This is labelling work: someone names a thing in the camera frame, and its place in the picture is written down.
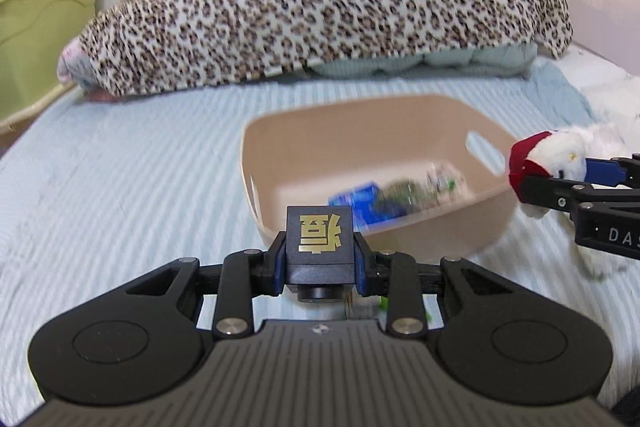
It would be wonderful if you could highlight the light blue cloth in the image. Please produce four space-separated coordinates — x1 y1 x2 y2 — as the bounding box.
524 58 597 128

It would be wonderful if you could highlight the pink pillow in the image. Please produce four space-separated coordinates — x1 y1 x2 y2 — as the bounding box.
56 41 117 100

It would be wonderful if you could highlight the beige plastic basket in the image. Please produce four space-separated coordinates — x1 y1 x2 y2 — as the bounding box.
239 94 519 261

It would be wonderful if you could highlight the blue packet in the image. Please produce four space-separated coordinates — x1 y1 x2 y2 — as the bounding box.
327 183 384 228

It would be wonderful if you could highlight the white patterned quilt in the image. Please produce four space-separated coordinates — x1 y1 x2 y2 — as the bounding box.
555 44 640 134

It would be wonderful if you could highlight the green cabinet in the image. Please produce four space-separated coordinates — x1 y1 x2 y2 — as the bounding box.
0 0 97 136

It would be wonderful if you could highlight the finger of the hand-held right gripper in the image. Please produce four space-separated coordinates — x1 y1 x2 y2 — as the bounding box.
584 153 640 188
517 174 640 214

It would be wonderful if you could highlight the leopard print blanket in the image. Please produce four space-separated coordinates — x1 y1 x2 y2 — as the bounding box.
75 0 574 98

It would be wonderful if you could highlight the dark green packet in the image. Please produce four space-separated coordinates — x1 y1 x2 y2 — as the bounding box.
377 179 427 216

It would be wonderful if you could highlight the black cube with gold character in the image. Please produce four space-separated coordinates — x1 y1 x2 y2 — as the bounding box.
285 205 357 303

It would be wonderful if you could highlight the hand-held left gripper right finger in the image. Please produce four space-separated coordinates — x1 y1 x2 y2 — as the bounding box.
352 232 517 340

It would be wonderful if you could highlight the white plush toy red hat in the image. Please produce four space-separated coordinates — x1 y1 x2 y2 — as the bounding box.
507 122 640 281

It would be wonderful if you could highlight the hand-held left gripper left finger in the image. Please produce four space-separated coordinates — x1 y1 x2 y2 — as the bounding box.
125 232 288 340

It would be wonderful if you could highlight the striped light blue bedsheet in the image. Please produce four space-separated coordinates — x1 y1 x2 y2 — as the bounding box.
0 72 640 413

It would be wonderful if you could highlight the light blue quilt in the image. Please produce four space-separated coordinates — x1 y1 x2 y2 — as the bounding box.
277 42 539 80

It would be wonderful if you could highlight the white and green packet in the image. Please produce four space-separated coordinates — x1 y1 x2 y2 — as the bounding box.
425 162 469 204

